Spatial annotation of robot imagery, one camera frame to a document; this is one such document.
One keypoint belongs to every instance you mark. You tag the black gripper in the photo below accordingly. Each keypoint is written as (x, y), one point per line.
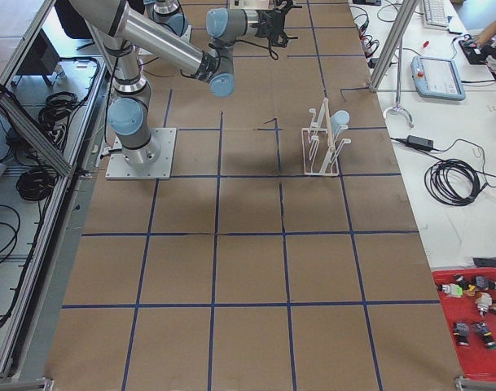
(273, 18)

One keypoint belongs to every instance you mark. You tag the light blue plastic cup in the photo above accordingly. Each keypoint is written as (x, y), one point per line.
(339, 121)

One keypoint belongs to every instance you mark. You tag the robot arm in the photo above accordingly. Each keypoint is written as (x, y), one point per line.
(169, 14)
(163, 30)

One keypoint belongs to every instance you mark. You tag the wooden rack dowel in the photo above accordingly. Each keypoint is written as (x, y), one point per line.
(331, 146)

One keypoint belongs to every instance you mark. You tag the white keyboard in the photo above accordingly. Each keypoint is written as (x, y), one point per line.
(434, 14)

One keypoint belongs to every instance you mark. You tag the blue teach pendant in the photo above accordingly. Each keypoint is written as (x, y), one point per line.
(437, 78)

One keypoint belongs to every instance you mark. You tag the black power adapter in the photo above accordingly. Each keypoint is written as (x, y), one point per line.
(418, 143)

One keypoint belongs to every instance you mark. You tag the red parts tray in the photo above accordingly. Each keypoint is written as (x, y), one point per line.
(468, 299)

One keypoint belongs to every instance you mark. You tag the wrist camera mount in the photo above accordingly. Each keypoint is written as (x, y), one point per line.
(285, 5)

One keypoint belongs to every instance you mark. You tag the aluminium frame post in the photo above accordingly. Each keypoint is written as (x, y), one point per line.
(391, 43)

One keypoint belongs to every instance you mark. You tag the white wire cup rack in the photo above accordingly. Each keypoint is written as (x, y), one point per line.
(317, 160)

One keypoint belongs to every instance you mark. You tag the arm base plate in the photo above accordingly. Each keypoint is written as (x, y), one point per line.
(154, 161)

